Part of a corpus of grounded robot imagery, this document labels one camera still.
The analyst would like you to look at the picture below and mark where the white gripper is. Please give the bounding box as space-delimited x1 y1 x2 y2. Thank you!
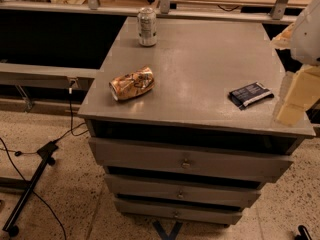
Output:
270 0 320 126

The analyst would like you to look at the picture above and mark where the silver 7up can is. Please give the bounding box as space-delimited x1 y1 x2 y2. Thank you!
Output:
137 7 157 47

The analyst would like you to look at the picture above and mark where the crushed orange can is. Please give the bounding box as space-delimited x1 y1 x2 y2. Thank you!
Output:
109 66 155 101

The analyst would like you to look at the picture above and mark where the dark blue snack packet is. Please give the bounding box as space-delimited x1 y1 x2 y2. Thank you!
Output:
228 82 274 110

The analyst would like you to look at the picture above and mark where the grey drawer cabinet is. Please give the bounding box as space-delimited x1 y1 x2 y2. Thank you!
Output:
79 18 314 213

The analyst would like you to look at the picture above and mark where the top grey drawer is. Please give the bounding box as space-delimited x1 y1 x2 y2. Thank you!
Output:
89 137 293 182

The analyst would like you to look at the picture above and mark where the grey drawer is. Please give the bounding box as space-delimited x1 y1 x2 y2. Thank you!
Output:
89 137 293 182
105 174 261 208
113 198 242 225

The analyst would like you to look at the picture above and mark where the bottom grey drawer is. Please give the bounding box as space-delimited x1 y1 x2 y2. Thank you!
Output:
113 198 242 225

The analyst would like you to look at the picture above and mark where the middle grey drawer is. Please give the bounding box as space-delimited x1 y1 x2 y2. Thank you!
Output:
105 174 261 208

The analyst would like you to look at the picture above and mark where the grey side shelf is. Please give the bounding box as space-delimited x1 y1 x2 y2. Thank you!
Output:
0 63 97 90

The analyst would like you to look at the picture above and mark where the black stand leg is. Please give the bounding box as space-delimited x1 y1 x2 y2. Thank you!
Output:
0 141 58 237

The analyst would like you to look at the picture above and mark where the black floor cable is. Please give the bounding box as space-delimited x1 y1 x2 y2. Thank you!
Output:
0 87 90 240

